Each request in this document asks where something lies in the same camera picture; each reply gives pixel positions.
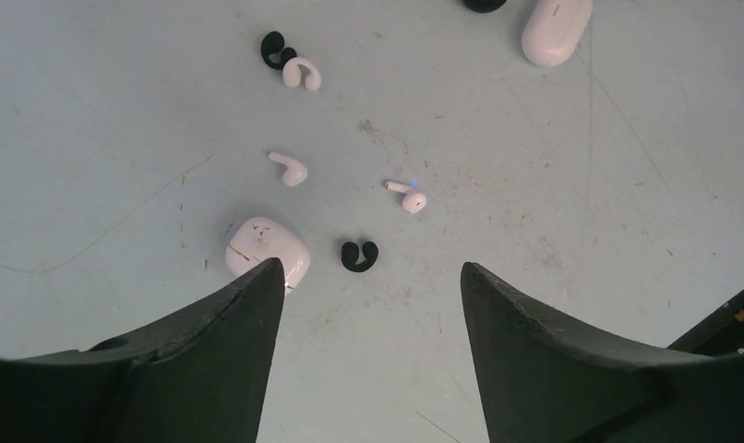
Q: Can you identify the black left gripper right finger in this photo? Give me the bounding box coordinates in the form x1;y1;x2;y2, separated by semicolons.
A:
461;262;744;442

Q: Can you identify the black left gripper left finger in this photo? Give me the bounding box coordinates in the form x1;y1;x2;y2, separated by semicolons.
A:
0;258;284;442

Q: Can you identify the white clip earbud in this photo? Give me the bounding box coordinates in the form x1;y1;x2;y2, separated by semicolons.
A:
282;56;322;91

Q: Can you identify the white oval charging case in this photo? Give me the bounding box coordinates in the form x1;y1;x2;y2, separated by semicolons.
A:
522;0;594;67

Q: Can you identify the white square charging case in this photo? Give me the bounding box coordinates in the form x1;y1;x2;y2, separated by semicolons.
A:
224;217;311;296

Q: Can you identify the black oval charging case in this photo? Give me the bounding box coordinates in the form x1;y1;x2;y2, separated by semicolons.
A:
462;0;507;14

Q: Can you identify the black clip earbud near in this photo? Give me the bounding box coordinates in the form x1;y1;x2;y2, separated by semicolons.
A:
341;241;379;273

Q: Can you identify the black clip earbud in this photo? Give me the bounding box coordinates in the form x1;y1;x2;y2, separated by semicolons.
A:
259;30;298;71
341;241;379;273

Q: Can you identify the white stem earbud right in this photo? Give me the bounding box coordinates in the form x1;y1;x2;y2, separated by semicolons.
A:
385;181;427;214

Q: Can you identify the white stem earbud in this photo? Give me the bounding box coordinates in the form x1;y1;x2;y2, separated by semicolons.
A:
385;181;427;214
268;151;308;187

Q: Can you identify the white stem earbud left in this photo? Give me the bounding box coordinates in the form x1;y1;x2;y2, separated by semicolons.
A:
268;151;308;187

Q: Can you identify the black clip earbud far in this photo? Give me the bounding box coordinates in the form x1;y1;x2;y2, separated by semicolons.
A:
259;30;298;71

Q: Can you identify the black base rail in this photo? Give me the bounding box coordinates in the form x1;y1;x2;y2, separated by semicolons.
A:
667;289;744;356

